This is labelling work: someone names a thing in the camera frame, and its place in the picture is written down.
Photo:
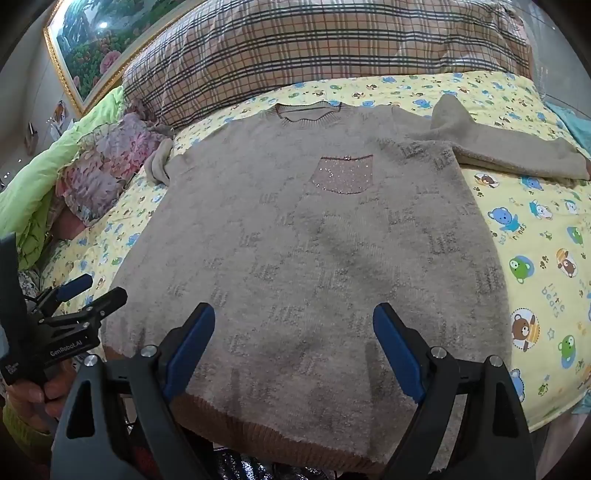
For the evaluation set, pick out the beige knitted sweater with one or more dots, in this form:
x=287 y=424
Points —
x=300 y=254

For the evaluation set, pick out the light green quilt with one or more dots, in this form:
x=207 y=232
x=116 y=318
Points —
x=32 y=184

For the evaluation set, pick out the dark shiny cloth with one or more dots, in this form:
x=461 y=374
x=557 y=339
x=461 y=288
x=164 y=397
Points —
x=240 y=468

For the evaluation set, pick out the gold-framed landscape painting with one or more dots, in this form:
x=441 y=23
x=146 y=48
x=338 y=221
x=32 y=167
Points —
x=92 y=50

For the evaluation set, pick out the pink floral ruffled cloth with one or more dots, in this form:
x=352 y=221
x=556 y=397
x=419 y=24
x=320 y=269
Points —
x=101 y=170

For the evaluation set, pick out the teal cloth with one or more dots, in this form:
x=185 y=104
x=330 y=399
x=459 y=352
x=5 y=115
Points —
x=577 y=129

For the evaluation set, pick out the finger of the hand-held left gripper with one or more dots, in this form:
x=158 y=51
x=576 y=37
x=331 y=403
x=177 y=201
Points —
x=76 y=284
x=104 y=302

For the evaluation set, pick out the person's left hand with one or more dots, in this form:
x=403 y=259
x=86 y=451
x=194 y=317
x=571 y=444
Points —
x=27 y=399

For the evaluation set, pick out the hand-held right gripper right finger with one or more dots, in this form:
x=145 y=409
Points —
x=397 y=344

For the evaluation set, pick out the yellow bear-print blanket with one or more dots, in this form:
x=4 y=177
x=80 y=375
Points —
x=531 y=221

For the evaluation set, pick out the plaid beige pillow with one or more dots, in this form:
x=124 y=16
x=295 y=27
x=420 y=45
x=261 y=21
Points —
x=300 y=46

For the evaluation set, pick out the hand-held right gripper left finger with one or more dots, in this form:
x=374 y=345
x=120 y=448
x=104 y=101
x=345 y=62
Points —
x=191 y=344

